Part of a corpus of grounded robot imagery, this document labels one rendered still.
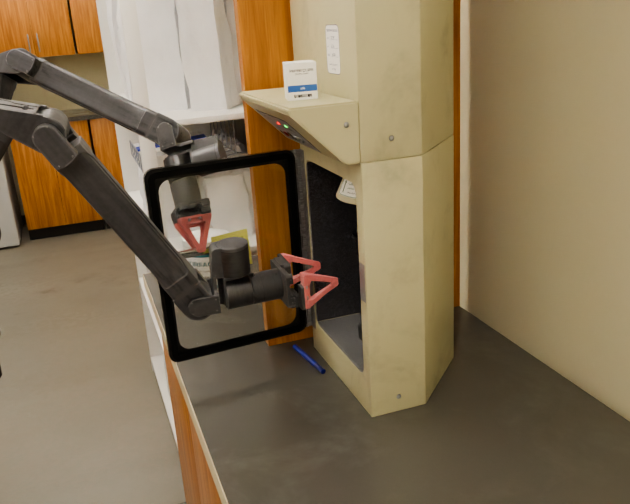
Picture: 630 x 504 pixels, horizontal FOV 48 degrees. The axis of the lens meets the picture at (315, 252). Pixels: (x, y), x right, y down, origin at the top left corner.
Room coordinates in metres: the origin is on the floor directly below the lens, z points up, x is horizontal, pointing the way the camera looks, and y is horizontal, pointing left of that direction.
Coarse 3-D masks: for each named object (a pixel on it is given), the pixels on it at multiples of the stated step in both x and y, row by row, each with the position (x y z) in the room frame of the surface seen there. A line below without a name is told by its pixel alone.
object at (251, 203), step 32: (160, 192) 1.30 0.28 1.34; (192, 192) 1.33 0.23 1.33; (224, 192) 1.35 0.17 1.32; (256, 192) 1.38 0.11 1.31; (192, 224) 1.32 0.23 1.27; (224, 224) 1.35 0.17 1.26; (256, 224) 1.37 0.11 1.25; (288, 224) 1.40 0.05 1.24; (192, 256) 1.32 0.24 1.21; (256, 256) 1.37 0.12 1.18; (192, 320) 1.31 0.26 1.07; (224, 320) 1.34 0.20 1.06; (256, 320) 1.37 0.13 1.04; (288, 320) 1.40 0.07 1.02
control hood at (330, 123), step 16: (240, 96) 1.39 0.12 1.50; (256, 96) 1.29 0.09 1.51; (272, 96) 1.27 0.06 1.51; (320, 96) 1.22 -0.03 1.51; (336, 96) 1.21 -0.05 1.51; (272, 112) 1.22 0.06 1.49; (288, 112) 1.09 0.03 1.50; (304, 112) 1.10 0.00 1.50; (320, 112) 1.11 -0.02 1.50; (336, 112) 1.11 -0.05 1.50; (352, 112) 1.12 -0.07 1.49; (304, 128) 1.10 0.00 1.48; (320, 128) 1.10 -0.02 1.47; (336, 128) 1.11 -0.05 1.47; (352, 128) 1.12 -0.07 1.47; (320, 144) 1.12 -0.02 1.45; (336, 144) 1.11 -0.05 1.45; (352, 144) 1.12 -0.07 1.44; (336, 160) 1.15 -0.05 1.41; (352, 160) 1.12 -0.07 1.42
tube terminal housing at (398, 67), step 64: (320, 0) 1.26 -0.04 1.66; (384, 0) 1.14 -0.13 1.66; (448, 0) 1.31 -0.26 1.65; (320, 64) 1.28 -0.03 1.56; (384, 64) 1.14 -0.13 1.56; (448, 64) 1.30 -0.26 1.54; (384, 128) 1.14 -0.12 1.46; (448, 128) 1.30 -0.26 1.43; (384, 192) 1.14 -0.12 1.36; (448, 192) 1.30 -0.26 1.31; (384, 256) 1.14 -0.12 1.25; (448, 256) 1.30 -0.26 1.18; (384, 320) 1.14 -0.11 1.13; (448, 320) 1.30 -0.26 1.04; (384, 384) 1.13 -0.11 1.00
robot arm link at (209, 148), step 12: (156, 132) 1.45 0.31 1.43; (168, 132) 1.44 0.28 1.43; (168, 144) 1.43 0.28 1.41; (180, 144) 1.44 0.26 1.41; (192, 144) 1.45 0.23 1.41; (204, 144) 1.44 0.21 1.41; (216, 144) 1.43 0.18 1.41; (192, 156) 1.42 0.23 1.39; (204, 156) 1.42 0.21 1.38; (216, 156) 1.41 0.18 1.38
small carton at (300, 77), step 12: (312, 60) 1.22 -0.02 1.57; (288, 72) 1.18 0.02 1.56; (300, 72) 1.19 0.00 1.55; (312, 72) 1.19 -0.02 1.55; (288, 84) 1.18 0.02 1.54; (300, 84) 1.19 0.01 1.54; (312, 84) 1.19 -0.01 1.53; (288, 96) 1.18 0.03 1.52; (300, 96) 1.19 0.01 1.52; (312, 96) 1.19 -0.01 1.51
